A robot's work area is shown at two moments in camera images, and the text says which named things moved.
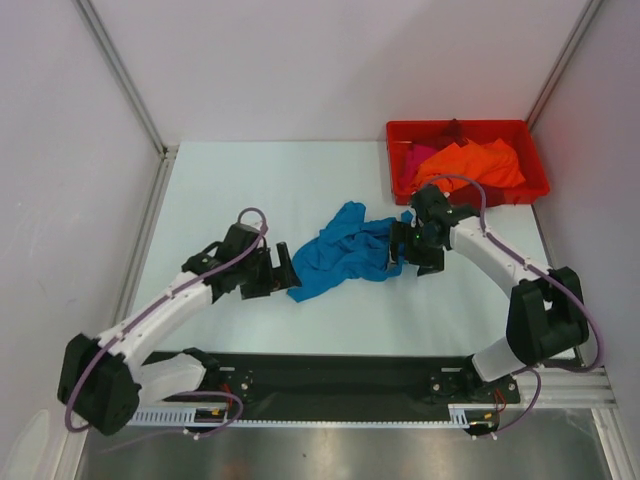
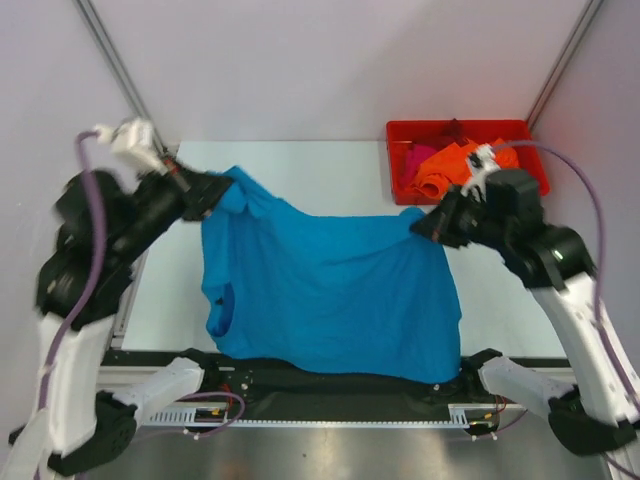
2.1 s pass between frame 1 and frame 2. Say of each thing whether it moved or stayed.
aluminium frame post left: stayed
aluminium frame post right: stayed
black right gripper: moved
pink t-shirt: stayed
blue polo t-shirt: moved
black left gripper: moved
